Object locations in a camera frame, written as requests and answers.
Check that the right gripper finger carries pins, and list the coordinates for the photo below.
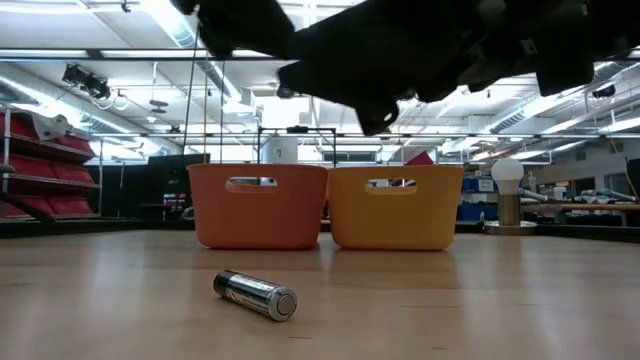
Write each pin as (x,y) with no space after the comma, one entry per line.
(360,82)
(360,35)

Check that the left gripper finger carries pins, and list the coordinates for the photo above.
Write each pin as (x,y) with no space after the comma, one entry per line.
(245,25)

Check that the silver AA battery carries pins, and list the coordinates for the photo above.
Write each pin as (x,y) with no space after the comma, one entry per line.
(250,294)

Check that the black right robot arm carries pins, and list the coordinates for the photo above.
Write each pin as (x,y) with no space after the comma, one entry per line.
(565,35)

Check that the red sign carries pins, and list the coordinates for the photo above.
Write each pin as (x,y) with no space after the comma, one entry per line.
(420,159)

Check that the white cylinder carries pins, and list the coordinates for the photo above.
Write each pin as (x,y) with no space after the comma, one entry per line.
(280,150)

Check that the black overhead beam with lights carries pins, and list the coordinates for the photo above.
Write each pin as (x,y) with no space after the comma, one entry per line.
(90,53)

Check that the white bulb on brass base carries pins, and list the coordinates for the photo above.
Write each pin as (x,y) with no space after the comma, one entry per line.
(507,175)

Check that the yellow plastic bin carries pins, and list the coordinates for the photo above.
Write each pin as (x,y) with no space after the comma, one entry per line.
(395,225)

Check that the black ceiling speaker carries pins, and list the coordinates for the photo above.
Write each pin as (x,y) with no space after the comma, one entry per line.
(604,91)

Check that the blue crate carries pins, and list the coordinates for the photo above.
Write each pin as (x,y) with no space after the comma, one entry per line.
(475,212)

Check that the orange plastic bin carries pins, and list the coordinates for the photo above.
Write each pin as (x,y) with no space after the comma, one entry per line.
(257,220)

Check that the black cabinet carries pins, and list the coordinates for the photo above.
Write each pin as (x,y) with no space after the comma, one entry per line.
(165,185)

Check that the wooden workbench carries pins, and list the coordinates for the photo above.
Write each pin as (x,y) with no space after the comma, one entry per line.
(585,206)

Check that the red shelf rack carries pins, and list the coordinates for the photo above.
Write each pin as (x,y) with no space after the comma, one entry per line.
(50,167)

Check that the round black ceiling camera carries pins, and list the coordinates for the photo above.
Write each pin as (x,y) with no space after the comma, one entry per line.
(285,92)

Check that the black ceiling camera rig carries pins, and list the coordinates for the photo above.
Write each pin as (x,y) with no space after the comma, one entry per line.
(85,80)

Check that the black aluminium rig frame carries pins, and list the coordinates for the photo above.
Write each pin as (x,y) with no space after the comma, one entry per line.
(100,227)

